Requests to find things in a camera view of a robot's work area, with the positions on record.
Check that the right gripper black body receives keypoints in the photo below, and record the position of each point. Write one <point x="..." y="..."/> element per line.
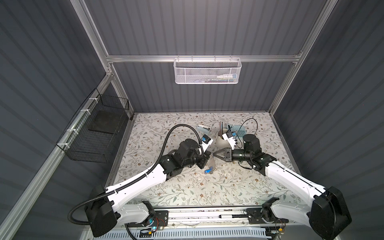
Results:
<point x="238" y="154"/>

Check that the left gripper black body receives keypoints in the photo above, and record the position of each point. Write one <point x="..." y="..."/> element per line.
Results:
<point x="201" y="161"/>

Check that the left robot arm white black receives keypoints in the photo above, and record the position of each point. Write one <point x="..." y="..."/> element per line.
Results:
<point x="141" y="186"/>

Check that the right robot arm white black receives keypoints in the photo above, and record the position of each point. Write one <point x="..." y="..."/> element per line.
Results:
<point x="324" y="210"/>

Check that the white pencil cup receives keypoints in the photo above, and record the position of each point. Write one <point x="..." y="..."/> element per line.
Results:
<point x="221" y="143"/>

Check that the light blue stapler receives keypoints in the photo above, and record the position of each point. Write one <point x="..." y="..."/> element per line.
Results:
<point x="204" y="129"/>

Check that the glue tube in basket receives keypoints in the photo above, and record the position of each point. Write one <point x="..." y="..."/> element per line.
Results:
<point x="225" y="77"/>

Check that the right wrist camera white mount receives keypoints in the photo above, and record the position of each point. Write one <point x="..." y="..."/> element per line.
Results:
<point x="230" y="138"/>

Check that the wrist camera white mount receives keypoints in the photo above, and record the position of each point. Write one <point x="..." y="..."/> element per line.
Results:
<point x="206" y="141"/>
<point x="230" y="138"/>

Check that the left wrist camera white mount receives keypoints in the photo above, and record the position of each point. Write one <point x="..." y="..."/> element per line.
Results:
<point x="206" y="141"/>

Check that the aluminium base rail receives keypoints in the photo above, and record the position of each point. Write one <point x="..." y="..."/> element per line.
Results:
<point x="207" y="217"/>

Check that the white wire mesh basket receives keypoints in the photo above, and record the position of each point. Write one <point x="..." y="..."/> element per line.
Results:
<point x="196" y="72"/>

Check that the black wire basket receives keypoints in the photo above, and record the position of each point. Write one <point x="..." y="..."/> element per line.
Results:
<point x="98" y="131"/>

